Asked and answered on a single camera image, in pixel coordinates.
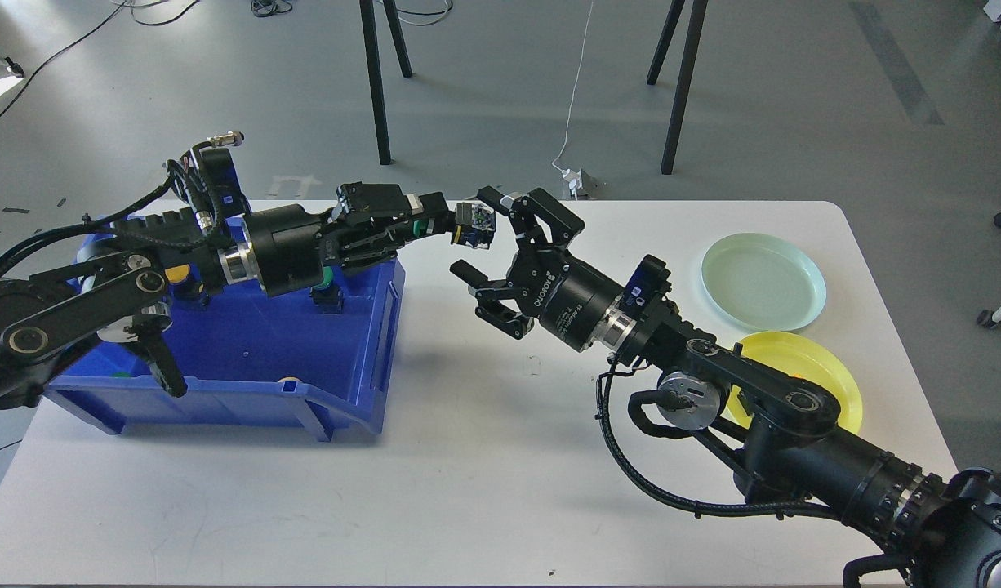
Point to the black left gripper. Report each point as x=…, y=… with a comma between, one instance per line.
x=380, y=218

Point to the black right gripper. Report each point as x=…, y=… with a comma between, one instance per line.
x=569, y=298

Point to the green push button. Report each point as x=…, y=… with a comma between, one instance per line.
x=474, y=225
x=326, y=296

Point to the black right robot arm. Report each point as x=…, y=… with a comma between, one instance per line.
x=779, y=434

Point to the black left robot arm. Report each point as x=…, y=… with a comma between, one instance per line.
x=66, y=289

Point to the yellow push button back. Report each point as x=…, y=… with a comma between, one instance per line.
x=187, y=290

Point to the light green plate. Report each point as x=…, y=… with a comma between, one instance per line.
x=763, y=283

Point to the yellow plate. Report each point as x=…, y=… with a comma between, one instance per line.
x=788, y=352

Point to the white power adapter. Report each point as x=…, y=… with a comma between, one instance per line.
x=579, y=185

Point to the blue plastic bin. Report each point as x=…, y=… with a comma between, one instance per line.
x=233, y=353

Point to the black stand leg inner left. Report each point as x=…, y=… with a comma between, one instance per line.
x=399, y=41

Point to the black stand leg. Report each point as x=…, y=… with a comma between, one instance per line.
x=696, y=21
x=399, y=41
x=671, y=20
x=374, y=78

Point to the black stand leg inner right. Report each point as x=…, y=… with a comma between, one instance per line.
x=671, y=20

